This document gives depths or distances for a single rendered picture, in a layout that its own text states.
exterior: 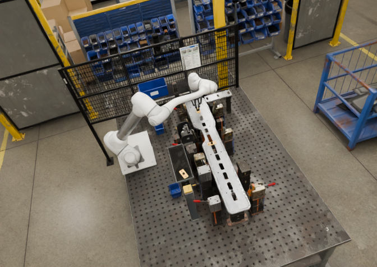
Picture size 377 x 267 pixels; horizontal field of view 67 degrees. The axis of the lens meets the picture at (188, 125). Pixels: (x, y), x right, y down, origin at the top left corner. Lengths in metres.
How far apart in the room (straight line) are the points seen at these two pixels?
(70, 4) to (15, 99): 2.81
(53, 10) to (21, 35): 2.37
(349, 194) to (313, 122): 1.14
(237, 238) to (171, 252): 0.54
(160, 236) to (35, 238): 1.82
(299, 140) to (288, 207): 1.57
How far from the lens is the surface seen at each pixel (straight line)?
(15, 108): 4.92
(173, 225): 2.61
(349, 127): 4.14
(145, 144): 2.96
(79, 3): 6.86
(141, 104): 2.33
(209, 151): 2.60
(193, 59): 3.25
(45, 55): 4.35
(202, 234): 2.54
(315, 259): 3.04
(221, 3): 3.12
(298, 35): 5.37
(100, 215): 3.72
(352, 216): 3.59
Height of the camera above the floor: 3.02
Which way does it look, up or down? 45 degrees down
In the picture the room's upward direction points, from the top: 11 degrees counter-clockwise
